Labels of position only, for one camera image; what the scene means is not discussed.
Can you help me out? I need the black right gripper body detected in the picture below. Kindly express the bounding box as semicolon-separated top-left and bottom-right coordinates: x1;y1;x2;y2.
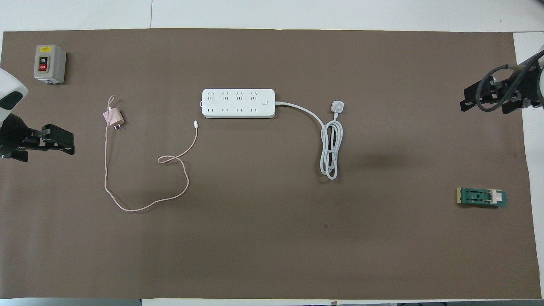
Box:
492;67;544;115

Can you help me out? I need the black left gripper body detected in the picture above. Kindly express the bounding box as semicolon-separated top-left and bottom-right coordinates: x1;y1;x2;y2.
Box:
0;112;46;162

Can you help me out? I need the pink charger plug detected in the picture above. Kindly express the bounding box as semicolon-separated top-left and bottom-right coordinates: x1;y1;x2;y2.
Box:
102;108;125;131

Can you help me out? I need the pink charging cable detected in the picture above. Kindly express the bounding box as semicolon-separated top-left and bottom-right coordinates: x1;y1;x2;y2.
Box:
104;95;199;213

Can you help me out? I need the white power strip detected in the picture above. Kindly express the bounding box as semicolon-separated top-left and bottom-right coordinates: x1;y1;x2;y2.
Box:
201;88;276;119

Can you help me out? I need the green circuit board piece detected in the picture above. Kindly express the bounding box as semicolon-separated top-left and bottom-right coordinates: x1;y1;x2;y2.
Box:
457;187;507;209

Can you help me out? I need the brown table mat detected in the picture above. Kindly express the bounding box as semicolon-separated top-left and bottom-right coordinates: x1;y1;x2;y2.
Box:
0;28;537;300

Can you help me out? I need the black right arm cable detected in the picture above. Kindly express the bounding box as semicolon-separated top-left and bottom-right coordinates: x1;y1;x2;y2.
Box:
475;50;544;113

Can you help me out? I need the grey on-off switch box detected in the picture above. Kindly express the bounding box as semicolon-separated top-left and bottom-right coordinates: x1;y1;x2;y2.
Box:
34;45;67;84

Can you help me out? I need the white power strip cord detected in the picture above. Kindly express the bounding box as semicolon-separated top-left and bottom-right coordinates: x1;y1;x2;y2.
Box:
275;100;345;180

